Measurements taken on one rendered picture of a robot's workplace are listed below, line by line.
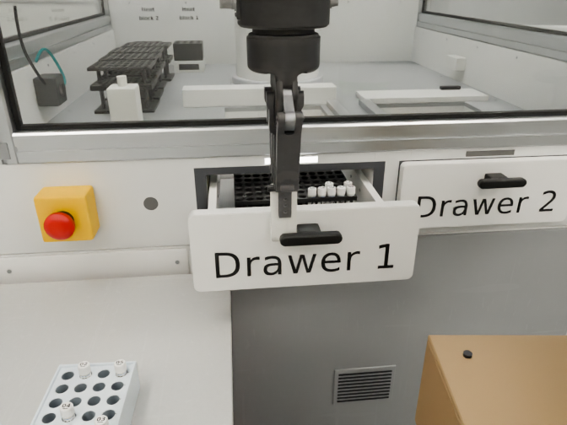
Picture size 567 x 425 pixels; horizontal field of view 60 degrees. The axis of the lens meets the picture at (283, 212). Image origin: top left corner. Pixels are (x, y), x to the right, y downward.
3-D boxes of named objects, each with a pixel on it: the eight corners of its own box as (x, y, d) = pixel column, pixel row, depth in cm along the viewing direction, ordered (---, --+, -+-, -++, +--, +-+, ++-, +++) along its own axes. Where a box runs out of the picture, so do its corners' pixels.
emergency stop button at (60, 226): (75, 241, 68) (69, 215, 66) (45, 243, 67) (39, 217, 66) (81, 231, 70) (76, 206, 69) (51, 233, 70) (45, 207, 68)
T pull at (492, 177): (526, 187, 74) (528, 179, 73) (479, 190, 73) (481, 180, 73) (514, 179, 77) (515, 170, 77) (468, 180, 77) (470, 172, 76)
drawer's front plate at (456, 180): (565, 221, 82) (582, 158, 77) (396, 229, 79) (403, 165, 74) (558, 216, 83) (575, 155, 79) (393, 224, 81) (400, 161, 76)
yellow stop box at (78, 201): (93, 243, 71) (84, 197, 68) (40, 245, 70) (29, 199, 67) (100, 227, 75) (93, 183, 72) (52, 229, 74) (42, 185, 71)
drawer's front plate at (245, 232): (412, 279, 66) (422, 205, 61) (194, 293, 63) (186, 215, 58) (407, 272, 67) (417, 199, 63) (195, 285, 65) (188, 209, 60)
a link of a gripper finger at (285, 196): (290, 173, 55) (294, 183, 53) (290, 213, 57) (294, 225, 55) (278, 174, 55) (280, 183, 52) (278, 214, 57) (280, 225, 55)
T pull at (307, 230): (342, 244, 58) (342, 234, 58) (280, 247, 57) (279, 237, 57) (336, 230, 61) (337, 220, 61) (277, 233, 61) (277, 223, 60)
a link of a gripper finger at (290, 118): (296, 70, 50) (303, 78, 45) (295, 121, 52) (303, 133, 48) (272, 71, 50) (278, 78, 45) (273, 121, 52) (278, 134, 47)
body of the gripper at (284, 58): (244, 26, 53) (247, 112, 57) (247, 34, 45) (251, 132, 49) (313, 26, 53) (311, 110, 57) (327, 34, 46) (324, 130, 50)
